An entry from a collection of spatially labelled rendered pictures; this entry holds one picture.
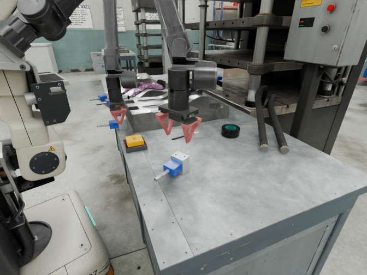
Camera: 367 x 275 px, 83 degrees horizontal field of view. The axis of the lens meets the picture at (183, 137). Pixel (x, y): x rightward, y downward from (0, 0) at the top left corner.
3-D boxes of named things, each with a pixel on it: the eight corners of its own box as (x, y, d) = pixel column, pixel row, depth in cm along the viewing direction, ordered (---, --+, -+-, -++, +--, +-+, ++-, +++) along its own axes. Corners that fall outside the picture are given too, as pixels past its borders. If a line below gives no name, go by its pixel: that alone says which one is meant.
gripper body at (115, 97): (123, 100, 98) (120, 84, 95) (125, 107, 89) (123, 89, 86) (108, 102, 96) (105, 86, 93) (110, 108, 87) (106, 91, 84)
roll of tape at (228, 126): (230, 129, 97) (231, 122, 96) (243, 136, 91) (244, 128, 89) (217, 132, 94) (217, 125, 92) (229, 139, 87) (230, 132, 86)
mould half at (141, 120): (134, 133, 93) (130, 104, 87) (125, 114, 115) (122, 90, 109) (228, 117, 111) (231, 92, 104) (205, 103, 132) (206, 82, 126)
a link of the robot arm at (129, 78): (111, 67, 94) (106, 57, 86) (137, 67, 95) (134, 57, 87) (112, 93, 92) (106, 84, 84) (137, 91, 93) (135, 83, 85)
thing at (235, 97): (249, 120, 127) (250, 108, 124) (175, 80, 234) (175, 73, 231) (339, 103, 156) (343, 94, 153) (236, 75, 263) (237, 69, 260)
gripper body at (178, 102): (172, 106, 64) (172, 82, 61) (199, 114, 58) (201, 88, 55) (157, 112, 60) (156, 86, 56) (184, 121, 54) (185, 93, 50)
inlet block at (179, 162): (161, 190, 59) (160, 175, 57) (149, 183, 62) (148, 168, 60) (189, 169, 68) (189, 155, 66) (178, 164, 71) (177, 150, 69)
